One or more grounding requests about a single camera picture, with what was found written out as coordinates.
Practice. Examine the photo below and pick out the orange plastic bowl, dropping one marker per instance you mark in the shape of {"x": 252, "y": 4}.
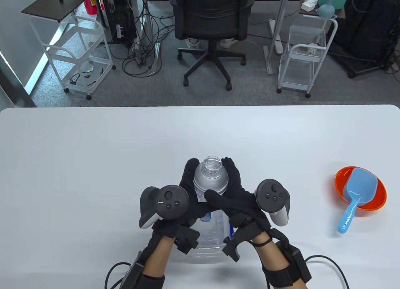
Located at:
{"x": 343, "y": 182}

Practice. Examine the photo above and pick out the small white boxes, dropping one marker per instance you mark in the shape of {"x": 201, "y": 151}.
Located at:
{"x": 309, "y": 3}

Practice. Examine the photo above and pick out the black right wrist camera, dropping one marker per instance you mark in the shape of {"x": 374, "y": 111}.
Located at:
{"x": 231, "y": 248}

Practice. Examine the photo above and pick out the person's left forearm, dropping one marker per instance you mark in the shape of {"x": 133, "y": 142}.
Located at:
{"x": 159, "y": 257}

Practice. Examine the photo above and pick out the pile of ice cubes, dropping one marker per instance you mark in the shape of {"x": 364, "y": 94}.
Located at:
{"x": 212, "y": 235}

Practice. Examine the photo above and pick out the person's right forearm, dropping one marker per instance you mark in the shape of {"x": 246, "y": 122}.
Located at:
{"x": 272, "y": 254}

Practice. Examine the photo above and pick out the person's left hand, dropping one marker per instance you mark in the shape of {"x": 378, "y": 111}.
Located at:
{"x": 187, "y": 176}

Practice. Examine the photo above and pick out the grey pillar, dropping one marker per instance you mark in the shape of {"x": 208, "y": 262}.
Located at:
{"x": 12, "y": 85}

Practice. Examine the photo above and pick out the white mug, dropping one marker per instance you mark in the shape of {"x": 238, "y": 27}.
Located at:
{"x": 312, "y": 49}

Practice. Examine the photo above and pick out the clear container with blue latches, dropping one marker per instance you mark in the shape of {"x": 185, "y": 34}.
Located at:
{"x": 231, "y": 229}

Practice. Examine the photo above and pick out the brown side table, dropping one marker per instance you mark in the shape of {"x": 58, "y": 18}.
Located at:
{"x": 304, "y": 13}

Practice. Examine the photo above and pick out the black left wrist sensor box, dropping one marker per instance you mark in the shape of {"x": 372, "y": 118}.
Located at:
{"x": 134, "y": 270}

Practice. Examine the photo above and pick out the black computer tower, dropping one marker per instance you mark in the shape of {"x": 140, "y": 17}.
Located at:
{"x": 120, "y": 17}

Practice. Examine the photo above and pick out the dark brown board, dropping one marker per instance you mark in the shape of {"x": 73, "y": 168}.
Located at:
{"x": 56, "y": 2}

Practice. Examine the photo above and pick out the white power strip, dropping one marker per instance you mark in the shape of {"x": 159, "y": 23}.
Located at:
{"x": 276, "y": 35}

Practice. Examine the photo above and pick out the white black controller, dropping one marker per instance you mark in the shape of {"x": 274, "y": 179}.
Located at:
{"x": 170, "y": 203}
{"x": 272, "y": 195}

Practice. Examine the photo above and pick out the black right wrist sensor box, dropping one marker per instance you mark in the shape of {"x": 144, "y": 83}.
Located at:
{"x": 297, "y": 264}

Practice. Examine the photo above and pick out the red fire extinguisher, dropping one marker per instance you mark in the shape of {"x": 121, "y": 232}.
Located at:
{"x": 90, "y": 6}

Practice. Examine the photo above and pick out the black office chair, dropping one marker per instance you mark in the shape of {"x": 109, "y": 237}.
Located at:
{"x": 212, "y": 17}

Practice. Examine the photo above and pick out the silver rail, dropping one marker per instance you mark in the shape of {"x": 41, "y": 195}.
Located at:
{"x": 155, "y": 56}

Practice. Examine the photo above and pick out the clear plastic shaker lid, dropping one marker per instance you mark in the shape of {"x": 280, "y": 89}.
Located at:
{"x": 211, "y": 179}

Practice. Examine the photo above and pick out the blue plastic scoop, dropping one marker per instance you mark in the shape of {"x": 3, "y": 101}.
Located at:
{"x": 361, "y": 185}

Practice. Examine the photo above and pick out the clear plastic shaker cup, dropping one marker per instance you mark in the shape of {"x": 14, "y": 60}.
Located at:
{"x": 201, "y": 197}

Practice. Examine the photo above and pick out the light blue vase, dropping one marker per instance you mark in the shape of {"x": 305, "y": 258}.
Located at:
{"x": 325, "y": 10}

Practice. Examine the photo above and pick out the black wrist sensor box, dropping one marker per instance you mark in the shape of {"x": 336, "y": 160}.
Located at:
{"x": 297, "y": 264}
{"x": 134, "y": 270}

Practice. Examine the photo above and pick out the black covered equipment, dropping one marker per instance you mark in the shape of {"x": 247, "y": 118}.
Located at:
{"x": 368, "y": 26}

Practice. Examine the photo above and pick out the person's right hand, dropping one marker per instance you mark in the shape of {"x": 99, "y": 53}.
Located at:
{"x": 237, "y": 201}

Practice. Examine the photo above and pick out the white desk leg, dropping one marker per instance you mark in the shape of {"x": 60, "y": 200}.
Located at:
{"x": 278, "y": 26}

